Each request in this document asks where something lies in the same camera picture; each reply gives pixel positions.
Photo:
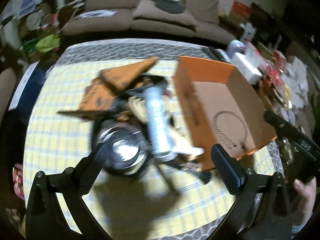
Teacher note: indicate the white blue spray can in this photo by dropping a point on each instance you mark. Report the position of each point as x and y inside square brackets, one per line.
[157, 125]

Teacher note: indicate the black oval pad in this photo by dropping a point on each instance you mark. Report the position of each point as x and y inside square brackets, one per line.
[169, 6]

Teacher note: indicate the black remote control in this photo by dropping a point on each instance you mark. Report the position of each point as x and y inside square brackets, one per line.
[214, 54]

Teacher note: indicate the thin brown stick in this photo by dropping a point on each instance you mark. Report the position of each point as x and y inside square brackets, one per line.
[167, 180]

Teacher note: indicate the brown cushion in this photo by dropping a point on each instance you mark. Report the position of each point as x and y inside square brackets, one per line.
[146, 10]

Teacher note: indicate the brown sofa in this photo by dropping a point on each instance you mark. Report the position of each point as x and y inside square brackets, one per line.
[121, 23]

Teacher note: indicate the glass jar with black lid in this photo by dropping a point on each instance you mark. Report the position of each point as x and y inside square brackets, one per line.
[127, 149]

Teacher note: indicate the white tissue box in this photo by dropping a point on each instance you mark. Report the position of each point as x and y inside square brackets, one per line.
[250, 73]

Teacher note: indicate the person's right hand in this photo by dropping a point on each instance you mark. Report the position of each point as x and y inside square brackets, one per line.
[306, 200]

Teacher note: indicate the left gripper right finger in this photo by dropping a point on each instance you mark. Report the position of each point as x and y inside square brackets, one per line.
[244, 183]

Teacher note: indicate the grey stone pattern table mat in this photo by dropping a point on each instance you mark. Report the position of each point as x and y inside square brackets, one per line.
[132, 48]

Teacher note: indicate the black makeup brush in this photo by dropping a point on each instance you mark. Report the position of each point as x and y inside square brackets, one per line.
[204, 176]

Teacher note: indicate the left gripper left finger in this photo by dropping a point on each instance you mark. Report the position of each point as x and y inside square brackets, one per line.
[75, 182]

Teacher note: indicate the blue cardboard box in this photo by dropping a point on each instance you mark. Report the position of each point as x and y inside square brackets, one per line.
[27, 92]

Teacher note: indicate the orange cardboard box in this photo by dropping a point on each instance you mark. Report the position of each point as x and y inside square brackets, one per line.
[220, 107]

